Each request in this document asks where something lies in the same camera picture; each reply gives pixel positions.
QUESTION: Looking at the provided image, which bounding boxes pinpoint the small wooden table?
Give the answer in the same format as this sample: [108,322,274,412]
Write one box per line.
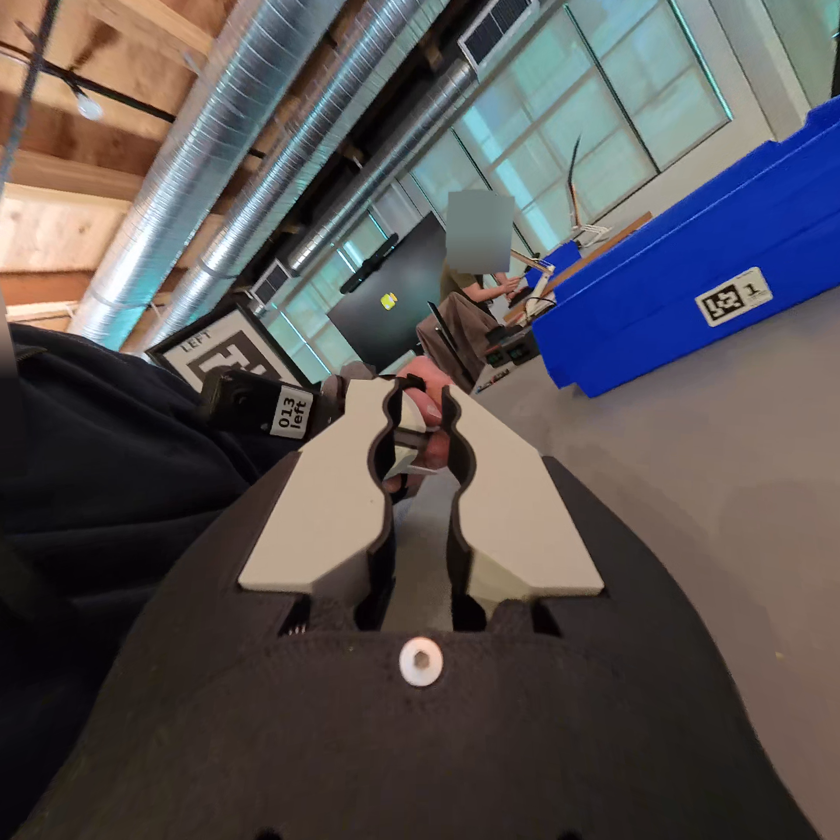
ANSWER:
[506,210,653,322]

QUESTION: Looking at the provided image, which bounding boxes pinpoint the black tv screen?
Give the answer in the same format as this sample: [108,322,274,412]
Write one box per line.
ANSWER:
[326,210,454,375]

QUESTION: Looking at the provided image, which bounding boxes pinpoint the ceiling vent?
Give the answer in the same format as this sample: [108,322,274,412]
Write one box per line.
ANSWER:
[457,0,539,67]
[250,260,292,305]

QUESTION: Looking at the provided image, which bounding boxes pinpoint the thin silver ceiling pipe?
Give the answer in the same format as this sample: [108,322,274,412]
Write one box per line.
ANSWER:
[283,53,484,279]

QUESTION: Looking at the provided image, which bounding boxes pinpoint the large silver ceiling duct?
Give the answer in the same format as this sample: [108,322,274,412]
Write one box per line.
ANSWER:
[66,0,349,353]

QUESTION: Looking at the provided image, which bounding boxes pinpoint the large blue bin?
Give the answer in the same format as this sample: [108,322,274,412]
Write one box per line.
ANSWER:
[532,99,840,399]

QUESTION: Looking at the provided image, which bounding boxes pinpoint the framed tag sign board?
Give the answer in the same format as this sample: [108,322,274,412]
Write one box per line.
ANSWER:
[145,305,316,395]

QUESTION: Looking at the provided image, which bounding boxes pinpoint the pale tool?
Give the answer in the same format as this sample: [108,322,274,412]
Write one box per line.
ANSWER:
[567,138,611,250]

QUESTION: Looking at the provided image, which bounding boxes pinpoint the person's left hand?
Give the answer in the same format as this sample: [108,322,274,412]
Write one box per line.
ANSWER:
[392,365,476,500]

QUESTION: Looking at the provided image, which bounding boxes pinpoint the person's left forearm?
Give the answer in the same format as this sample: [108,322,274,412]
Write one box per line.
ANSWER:
[0,326,305,565]

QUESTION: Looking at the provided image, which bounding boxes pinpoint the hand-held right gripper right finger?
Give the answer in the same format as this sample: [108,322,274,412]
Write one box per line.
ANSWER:
[444,382,607,599]

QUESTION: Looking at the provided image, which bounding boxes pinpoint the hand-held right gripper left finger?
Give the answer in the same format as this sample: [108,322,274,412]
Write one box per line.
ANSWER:
[237,378,399,598]

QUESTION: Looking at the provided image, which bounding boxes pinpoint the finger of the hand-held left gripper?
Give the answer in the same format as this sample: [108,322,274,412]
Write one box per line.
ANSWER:
[392,392,441,484]

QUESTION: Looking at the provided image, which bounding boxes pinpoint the black camera bar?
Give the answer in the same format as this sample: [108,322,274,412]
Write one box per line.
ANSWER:
[339,234,401,294]

